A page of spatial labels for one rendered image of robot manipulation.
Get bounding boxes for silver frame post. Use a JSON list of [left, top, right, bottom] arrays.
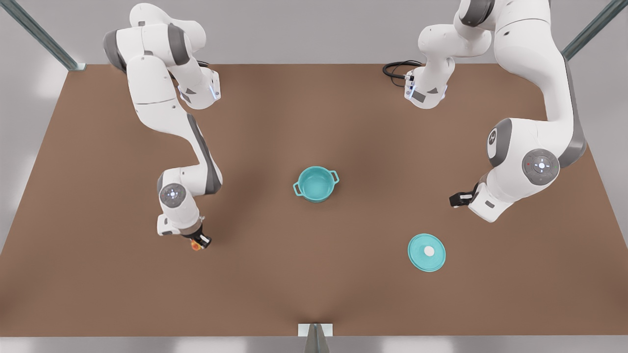
[[561, 0, 628, 61], [0, 0, 87, 71], [298, 323, 334, 353]]

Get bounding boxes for teal lid with white knob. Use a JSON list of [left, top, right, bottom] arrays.
[[407, 233, 447, 273]]

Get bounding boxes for teal pot with handles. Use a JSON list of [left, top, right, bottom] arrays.
[[293, 166, 340, 203]]

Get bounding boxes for black cable loop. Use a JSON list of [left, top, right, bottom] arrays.
[[383, 60, 424, 87]]

